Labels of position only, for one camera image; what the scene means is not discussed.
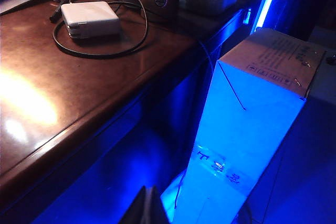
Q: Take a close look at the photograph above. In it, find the grey card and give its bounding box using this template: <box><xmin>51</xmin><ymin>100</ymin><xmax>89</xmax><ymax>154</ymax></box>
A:
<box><xmin>0</xmin><ymin>0</ymin><xmax>57</xmax><ymax>16</ymax></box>

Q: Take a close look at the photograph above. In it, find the tall cardboard box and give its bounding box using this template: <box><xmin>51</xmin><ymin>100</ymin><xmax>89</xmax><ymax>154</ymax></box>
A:
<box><xmin>172</xmin><ymin>27</ymin><xmax>328</xmax><ymax>224</ymax></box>

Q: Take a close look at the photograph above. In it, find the blue lit vertical post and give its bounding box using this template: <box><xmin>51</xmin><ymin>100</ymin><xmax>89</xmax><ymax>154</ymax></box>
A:
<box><xmin>250</xmin><ymin>0</ymin><xmax>283</xmax><ymax>35</ymax></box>

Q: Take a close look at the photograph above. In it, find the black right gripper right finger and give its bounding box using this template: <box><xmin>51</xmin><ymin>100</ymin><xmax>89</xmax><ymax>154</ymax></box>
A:
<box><xmin>152</xmin><ymin>186</ymin><xmax>171</xmax><ymax>224</ymax></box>

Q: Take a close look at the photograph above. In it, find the black pen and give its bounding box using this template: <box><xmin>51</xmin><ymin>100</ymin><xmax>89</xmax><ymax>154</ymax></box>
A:
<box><xmin>48</xmin><ymin>0</ymin><xmax>73</xmax><ymax>23</ymax></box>

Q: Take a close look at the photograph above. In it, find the thin dark wire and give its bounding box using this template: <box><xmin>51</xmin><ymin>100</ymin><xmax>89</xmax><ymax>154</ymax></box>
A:
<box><xmin>174</xmin><ymin>39</ymin><xmax>215</xmax><ymax>208</ymax></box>

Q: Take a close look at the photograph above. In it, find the black power cable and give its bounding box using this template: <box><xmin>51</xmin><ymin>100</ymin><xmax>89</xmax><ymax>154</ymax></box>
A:
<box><xmin>52</xmin><ymin>0</ymin><xmax>149</xmax><ymax>58</ymax></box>

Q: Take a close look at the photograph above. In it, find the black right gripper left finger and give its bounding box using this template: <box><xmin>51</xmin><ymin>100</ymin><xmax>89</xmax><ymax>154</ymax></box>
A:
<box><xmin>119</xmin><ymin>186</ymin><xmax>154</xmax><ymax>224</ymax></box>

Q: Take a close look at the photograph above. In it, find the white power adapter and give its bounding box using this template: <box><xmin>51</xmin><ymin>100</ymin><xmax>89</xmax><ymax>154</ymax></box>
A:
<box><xmin>60</xmin><ymin>1</ymin><xmax>121</xmax><ymax>41</ymax></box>

